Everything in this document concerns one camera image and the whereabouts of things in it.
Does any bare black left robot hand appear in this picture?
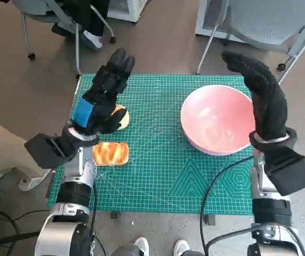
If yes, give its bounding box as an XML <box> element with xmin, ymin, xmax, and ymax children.
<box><xmin>71</xmin><ymin>47</ymin><xmax>137</xmax><ymax>136</ymax></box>

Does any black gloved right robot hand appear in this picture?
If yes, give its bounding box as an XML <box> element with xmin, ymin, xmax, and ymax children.
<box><xmin>221</xmin><ymin>51</ymin><xmax>289</xmax><ymax>141</ymax></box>

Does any round toy bread bun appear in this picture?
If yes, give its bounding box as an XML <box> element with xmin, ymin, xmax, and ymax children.
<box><xmin>111</xmin><ymin>104</ymin><xmax>130</xmax><ymax>131</ymax></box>

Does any pink bowl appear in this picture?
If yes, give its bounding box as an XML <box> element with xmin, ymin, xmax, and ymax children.
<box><xmin>180</xmin><ymin>84</ymin><xmax>257</xmax><ymax>157</ymax></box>

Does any rectangular striped toy bread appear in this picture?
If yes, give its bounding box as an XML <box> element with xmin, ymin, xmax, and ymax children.
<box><xmin>92</xmin><ymin>141</ymin><xmax>130</xmax><ymax>166</ymax></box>

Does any grey chair with castors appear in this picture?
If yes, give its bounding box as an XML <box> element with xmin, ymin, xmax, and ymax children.
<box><xmin>13</xmin><ymin>0</ymin><xmax>117</xmax><ymax>79</ymax></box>

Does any grey mesh chair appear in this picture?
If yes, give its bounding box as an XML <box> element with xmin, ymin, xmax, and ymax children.
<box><xmin>196</xmin><ymin>0</ymin><xmax>305</xmax><ymax>86</ymax></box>

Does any white slatted appliance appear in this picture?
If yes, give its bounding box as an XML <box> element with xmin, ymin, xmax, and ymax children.
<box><xmin>107</xmin><ymin>0</ymin><xmax>149</xmax><ymax>23</ymax></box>

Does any green cutting mat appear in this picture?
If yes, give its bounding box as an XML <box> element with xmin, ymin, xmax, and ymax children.
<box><xmin>47</xmin><ymin>73</ymin><xmax>257</xmax><ymax>215</ymax></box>

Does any white perforated cabinet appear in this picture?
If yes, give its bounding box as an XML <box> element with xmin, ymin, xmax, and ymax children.
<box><xmin>195</xmin><ymin>0</ymin><xmax>249</xmax><ymax>43</ymax></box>

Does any white shoe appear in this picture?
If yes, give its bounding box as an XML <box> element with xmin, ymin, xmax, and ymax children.
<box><xmin>133</xmin><ymin>236</ymin><xmax>150</xmax><ymax>256</ymax></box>
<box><xmin>173</xmin><ymin>239</ymin><xmax>190</xmax><ymax>256</ymax></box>

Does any black floor bar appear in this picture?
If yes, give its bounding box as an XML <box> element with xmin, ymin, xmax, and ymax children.
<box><xmin>0</xmin><ymin>231</ymin><xmax>40</xmax><ymax>249</ymax></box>

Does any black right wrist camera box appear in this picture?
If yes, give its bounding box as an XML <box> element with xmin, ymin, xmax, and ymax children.
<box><xmin>264</xmin><ymin>149</ymin><xmax>305</xmax><ymax>197</ymax></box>

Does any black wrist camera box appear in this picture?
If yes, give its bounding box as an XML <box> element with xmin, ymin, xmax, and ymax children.
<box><xmin>23</xmin><ymin>133</ymin><xmax>76</xmax><ymax>170</ymax></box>
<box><xmin>264</xmin><ymin>149</ymin><xmax>305</xmax><ymax>197</ymax></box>

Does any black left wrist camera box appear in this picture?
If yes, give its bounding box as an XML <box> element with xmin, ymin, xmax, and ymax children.
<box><xmin>23</xmin><ymin>133</ymin><xmax>76</xmax><ymax>170</ymax></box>

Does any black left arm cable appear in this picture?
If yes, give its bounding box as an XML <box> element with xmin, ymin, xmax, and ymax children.
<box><xmin>88</xmin><ymin>178</ymin><xmax>99</xmax><ymax>241</ymax></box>

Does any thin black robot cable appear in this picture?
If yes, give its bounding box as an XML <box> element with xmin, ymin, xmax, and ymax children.
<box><xmin>199</xmin><ymin>156</ymin><xmax>257</xmax><ymax>256</ymax></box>

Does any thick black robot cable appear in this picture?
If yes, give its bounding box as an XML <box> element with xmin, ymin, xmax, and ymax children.
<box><xmin>205</xmin><ymin>225</ymin><xmax>305</xmax><ymax>256</ymax></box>

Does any black floor cable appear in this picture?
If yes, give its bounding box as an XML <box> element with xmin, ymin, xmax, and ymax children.
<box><xmin>0</xmin><ymin>209</ymin><xmax>51</xmax><ymax>256</ymax></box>

